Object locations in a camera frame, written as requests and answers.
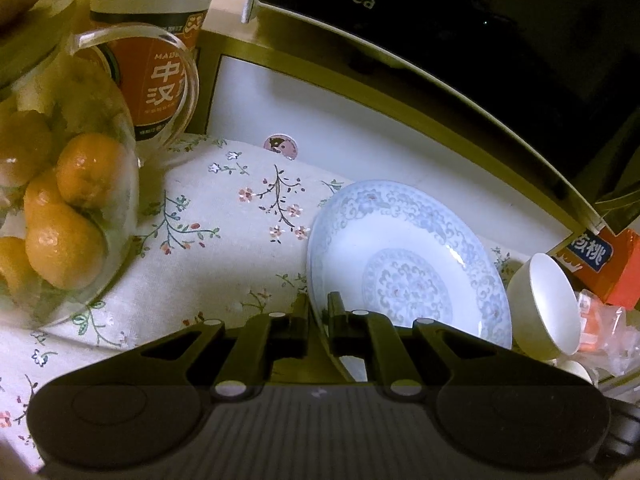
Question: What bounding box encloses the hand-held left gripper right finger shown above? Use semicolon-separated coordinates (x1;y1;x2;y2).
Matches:
326;291;508;402

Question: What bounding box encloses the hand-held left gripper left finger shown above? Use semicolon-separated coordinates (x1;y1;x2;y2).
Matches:
127;293;310;402

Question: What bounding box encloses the blue patterned plate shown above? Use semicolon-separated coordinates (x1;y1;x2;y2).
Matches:
306;179;513;383

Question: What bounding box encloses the floral tablecloth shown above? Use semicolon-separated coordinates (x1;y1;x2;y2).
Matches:
0;132;516;472

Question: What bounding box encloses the round cartoon sticker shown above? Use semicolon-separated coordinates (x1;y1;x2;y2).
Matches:
262;135;299;161

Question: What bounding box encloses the small white bowl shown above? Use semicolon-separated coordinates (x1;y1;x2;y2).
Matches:
507;252;583;361

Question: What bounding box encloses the pile of mandarin oranges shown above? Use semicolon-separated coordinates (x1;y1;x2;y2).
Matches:
0;110;128;301

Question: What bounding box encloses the glass jar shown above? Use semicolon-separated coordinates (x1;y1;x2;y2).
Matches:
0;0;201;331

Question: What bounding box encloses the orange carton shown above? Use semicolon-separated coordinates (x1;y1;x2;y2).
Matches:
547;225;640;309

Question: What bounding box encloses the clear plastic bag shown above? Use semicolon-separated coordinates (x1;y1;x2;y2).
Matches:
575;289;640;377

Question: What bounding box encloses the orange paper cup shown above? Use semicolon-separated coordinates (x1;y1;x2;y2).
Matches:
88;0;227;161

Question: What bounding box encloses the black microwave oven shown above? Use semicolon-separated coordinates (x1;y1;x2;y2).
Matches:
252;0;640;228

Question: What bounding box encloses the wooden jar lid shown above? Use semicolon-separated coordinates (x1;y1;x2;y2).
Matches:
0;0;77;98

